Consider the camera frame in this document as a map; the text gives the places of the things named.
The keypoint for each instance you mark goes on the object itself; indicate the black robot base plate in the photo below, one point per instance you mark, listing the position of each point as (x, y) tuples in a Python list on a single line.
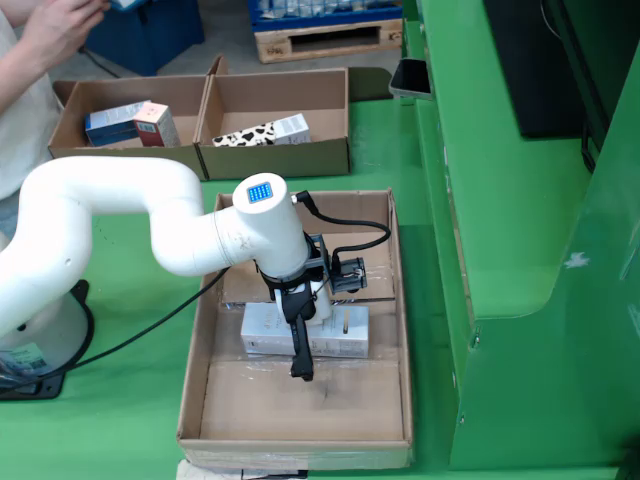
[(50, 387)]

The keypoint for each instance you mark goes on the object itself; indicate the flat monitor panel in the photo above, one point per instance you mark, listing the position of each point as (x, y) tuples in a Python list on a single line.
[(540, 75)]

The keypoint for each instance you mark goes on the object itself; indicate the wooden pallet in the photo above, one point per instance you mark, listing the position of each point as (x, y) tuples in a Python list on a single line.
[(272, 50)]

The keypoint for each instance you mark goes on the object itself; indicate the long white serum box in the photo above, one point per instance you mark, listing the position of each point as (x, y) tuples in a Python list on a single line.
[(260, 330)]

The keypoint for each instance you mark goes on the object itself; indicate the cow print carton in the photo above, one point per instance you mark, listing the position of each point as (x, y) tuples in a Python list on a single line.
[(245, 136)]

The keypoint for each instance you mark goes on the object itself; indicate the person in white shirt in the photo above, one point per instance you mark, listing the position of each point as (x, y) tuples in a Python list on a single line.
[(25, 140)]

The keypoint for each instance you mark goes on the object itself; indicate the open brown cardboard box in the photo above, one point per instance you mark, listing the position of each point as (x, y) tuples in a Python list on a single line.
[(175, 160)]

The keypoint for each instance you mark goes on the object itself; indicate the cardboard box with olive flap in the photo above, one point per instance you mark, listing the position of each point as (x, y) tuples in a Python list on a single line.
[(275, 160)]

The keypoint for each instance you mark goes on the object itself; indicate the large shallow cardboard tray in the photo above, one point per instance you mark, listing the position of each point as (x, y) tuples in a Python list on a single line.
[(300, 415)]

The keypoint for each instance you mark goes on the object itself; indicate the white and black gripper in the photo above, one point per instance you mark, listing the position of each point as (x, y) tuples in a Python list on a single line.
[(305, 300)]

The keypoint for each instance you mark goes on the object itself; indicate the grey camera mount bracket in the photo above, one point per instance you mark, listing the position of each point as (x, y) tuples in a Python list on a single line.
[(350, 275)]

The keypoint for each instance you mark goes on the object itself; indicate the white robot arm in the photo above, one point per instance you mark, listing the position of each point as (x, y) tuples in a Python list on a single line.
[(125, 185)]

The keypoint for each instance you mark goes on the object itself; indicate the smartphone with dark screen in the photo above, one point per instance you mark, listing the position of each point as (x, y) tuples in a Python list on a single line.
[(410, 77)]

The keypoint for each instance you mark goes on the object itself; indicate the blue crate with goods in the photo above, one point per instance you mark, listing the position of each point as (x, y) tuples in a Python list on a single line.
[(260, 22)]

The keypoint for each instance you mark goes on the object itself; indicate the blue and white carton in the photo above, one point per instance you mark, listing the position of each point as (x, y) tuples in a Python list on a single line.
[(112, 120)]

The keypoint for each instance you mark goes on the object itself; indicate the person's hand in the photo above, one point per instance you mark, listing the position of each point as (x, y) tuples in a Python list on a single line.
[(60, 35)]

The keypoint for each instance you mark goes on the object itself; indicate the green metal machine housing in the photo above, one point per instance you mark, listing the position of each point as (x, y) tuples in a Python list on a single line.
[(525, 250)]

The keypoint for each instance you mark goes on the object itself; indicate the person's bare forearm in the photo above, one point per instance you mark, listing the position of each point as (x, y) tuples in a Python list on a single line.
[(15, 80), (20, 10)]

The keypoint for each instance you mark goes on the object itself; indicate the dark blue plastic bin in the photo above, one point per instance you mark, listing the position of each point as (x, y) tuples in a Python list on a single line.
[(150, 40)]

